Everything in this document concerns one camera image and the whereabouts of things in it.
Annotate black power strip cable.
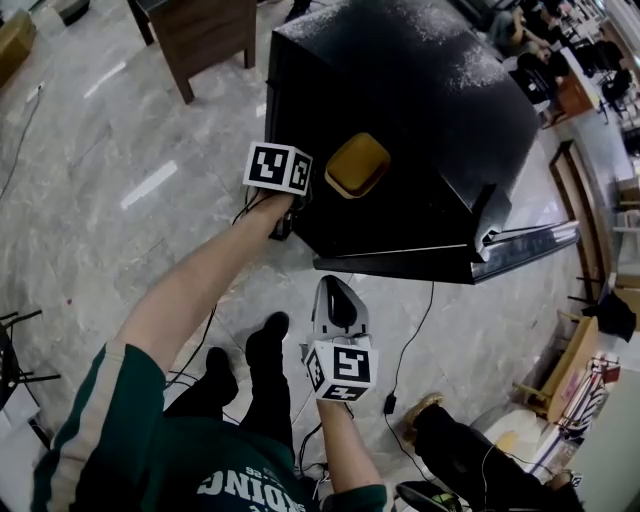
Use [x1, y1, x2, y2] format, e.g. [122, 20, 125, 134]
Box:
[0, 98, 41, 202]

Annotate grey bag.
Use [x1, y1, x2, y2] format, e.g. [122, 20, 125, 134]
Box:
[58, 0, 92, 27]

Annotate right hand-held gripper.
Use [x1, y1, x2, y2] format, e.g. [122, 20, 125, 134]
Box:
[299, 274, 379, 403]

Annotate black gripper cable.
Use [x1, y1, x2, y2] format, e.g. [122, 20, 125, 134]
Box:
[164, 304, 219, 387]

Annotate person's leg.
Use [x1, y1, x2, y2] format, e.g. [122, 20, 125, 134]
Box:
[163, 346, 241, 427]
[239, 311, 297, 452]

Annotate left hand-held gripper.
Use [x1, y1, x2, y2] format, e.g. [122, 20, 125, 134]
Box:
[242, 141, 314, 243]

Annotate person's left forearm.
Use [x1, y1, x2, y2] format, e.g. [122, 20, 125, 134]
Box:
[116, 191, 297, 374]

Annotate dark wooden desk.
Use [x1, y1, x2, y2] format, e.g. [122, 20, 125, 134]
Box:
[126, 0, 259, 105]

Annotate thin black cable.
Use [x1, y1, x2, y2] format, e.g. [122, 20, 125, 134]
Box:
[382, 280, 437, 471]

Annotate black cloth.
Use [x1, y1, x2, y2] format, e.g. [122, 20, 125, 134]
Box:
[581, 288, 639, 344]

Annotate low wooden frame bench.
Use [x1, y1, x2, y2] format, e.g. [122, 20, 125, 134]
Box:
[548, 139, 610, 305]

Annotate small round wooden table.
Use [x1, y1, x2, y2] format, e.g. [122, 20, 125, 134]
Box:
[513, 313, 602, 427]

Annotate person's right leg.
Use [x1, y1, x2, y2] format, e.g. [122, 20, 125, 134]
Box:
[239, 311, 297, 452]

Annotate person's right forearm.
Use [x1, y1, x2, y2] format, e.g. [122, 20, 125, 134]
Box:
[316, 398, 384, 497]

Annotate brown cardboard box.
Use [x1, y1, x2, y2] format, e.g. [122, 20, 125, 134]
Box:
[0, 10, 38, 89]

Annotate black round stool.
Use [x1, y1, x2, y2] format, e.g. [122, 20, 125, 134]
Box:
[0, 309, 62, 417]

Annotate person's green sweatshirt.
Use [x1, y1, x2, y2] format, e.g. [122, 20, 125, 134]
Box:
[31, 341, 389, 512]

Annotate yellow plastic tray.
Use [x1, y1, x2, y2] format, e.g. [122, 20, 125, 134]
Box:
[324, 131, 392, 201]

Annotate person's left leg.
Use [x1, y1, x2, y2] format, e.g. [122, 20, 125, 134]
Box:
[163, 346, 241, 427]

